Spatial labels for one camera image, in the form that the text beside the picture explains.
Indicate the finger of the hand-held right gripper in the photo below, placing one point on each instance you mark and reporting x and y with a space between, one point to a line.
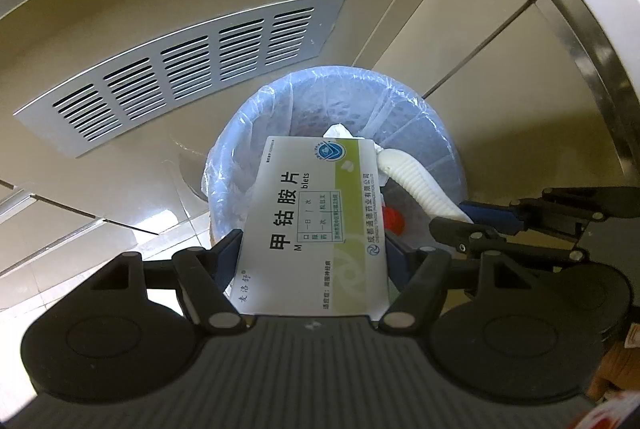
487 211
452 231

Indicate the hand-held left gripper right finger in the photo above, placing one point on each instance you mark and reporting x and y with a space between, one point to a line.
400 266

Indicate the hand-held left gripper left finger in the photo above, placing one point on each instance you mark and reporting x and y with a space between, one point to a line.
230 254

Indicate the white corrugated tube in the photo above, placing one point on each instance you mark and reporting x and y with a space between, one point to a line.
420 184

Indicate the white green medicine box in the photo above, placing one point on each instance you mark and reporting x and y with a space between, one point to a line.
310 229

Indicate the blue trash bin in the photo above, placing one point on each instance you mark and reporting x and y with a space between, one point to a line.
435 144

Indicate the clear plastic bin liner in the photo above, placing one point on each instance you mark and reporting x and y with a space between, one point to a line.
220 169

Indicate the person's red white clothing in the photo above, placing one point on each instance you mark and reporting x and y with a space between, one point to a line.
617 414

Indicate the silver cabinet vent grille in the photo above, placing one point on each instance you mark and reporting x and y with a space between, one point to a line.
175 74

